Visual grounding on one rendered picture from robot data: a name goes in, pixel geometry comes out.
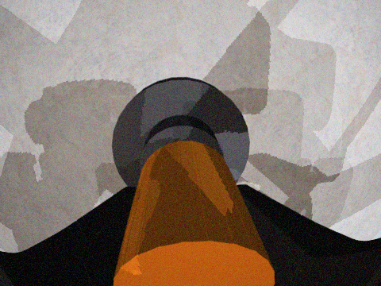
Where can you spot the orange knob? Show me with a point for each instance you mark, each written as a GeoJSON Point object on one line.
{"type": "Point", "coordinates": [189, 226]}

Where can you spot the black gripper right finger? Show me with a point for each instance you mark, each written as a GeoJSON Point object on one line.
{"type": "Point", "coordinates": [304, 253]}

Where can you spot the dark grey round pedestal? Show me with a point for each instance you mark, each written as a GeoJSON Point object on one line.
{"type": "Point", "coordinates": [178, 109]}

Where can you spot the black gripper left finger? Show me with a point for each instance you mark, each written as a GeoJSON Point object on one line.
{"type": "Point", "coordinates": [83, 254]}

